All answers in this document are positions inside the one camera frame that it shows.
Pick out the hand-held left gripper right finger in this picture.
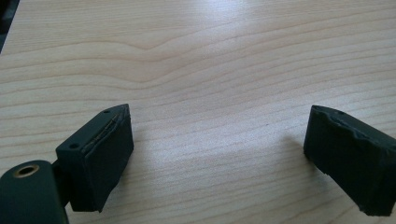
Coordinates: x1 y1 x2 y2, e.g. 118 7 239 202
303 105 396 217

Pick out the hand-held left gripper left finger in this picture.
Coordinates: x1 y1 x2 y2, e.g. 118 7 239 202
55 104 135 214

